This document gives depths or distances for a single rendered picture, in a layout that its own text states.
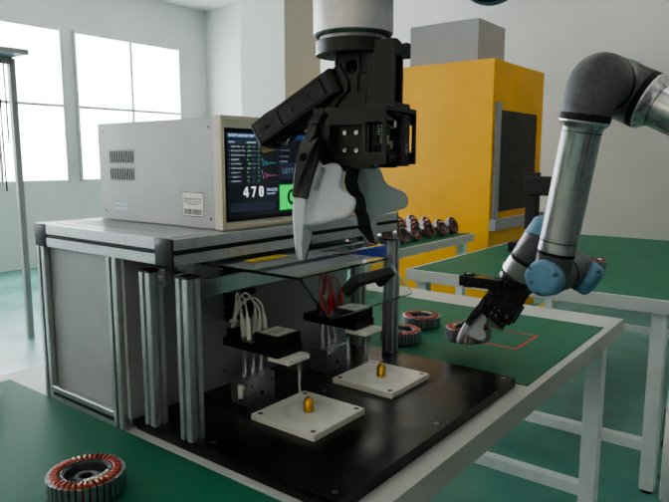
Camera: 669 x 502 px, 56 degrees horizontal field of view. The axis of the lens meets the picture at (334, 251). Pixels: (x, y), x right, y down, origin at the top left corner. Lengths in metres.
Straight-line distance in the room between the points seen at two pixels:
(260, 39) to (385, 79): 4.85
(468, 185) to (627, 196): 1.98
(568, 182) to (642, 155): 5.01
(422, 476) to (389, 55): 0.69
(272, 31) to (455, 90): 1.55
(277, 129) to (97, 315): 0.73
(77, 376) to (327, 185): 0.91
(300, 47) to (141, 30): 3.88
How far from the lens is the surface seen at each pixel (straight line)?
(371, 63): 0.59
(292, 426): 1.14
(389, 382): 1.34
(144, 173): 1.31
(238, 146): 1.16
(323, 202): 0.56
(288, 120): 0.63
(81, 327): 1.33
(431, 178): 4.94
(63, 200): 8.13
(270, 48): 5.33
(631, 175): 6.32
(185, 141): 1.21
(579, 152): 1.30
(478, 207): 4.77
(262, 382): 1.26
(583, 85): 1.30
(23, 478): 1.15
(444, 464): 1.11
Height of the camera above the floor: 1.24
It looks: 8 degrees down
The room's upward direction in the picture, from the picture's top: straight up
